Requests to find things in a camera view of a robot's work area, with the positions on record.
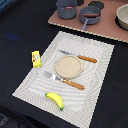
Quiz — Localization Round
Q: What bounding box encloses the yellow toy butter box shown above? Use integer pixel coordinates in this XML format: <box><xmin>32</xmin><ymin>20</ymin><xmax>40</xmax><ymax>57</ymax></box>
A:
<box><xmin>32</xmin><ymin>51</ymin><xmax>41</xmax><ymax>68</ymax></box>

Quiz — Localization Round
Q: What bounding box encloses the yellow toy banana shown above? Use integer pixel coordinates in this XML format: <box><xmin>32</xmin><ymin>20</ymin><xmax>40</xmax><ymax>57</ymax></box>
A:
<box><xmin>45</xmin><ymin>92</ymin><xmax>63</xmax><ymax>109</ymax></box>

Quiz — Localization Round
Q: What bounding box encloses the brown toy sausage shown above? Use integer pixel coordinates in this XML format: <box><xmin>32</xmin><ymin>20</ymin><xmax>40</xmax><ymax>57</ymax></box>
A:
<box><xmin>82</xmin><ymin>13</ymin><xmax>99</xmax><ymax>17</ymax></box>

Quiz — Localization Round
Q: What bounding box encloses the small grey saucepan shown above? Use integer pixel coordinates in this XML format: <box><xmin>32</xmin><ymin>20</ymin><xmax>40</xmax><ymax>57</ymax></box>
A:
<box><xmin>79</xmin><ymin>6</ymin><xmax>101</xmax><ymax>30</ymax></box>

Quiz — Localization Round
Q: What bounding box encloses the round wooden plate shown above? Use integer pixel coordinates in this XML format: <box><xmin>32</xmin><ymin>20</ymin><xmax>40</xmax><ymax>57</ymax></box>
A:
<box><xmin>55</xmin><ymin>55</ymin><xmax>83</xmax><ymax>79</ymax></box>

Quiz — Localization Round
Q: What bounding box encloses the white woven placemat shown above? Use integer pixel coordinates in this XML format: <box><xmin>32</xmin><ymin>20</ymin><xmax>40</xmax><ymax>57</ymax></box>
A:
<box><xmin>13</xmin><ymin>31</ymin><xmax>114</xmax><ymax>128</ymax></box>

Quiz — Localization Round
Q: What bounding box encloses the large grey pot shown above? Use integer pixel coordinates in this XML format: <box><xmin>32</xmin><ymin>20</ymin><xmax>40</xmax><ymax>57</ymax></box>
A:
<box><xmin>56</xmin><ymin>0</ymin><xmax>77</xmax><ymax>19</ymax></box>

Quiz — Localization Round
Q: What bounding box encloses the pink toy stove top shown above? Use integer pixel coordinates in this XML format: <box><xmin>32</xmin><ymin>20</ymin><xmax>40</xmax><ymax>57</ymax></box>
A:
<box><xmin>48</xmin><ymin>0</ymin><xmax>128</xmax><ymax>43</ymax></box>

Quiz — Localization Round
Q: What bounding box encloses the white toy sink bowl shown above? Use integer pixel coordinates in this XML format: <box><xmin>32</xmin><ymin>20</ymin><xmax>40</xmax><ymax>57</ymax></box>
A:
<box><xmin>116</xmin><ymin>4</ymin><xmax>128</xmax><ymax>30</ymax></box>

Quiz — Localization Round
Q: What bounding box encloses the knife with wooden handle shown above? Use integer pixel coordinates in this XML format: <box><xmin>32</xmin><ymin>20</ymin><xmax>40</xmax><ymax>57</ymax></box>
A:
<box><xmin>58</xmin><ymin>50</ymin><xmax>97</xmax><ymax>63</ymax></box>

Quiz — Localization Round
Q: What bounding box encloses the fork with wooden handle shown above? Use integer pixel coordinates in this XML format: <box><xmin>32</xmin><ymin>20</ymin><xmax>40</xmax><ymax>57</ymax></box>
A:
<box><xmin>43</xmin><ymin>71</ymin><xmax>85</xmax><ymax>90</ymax></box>

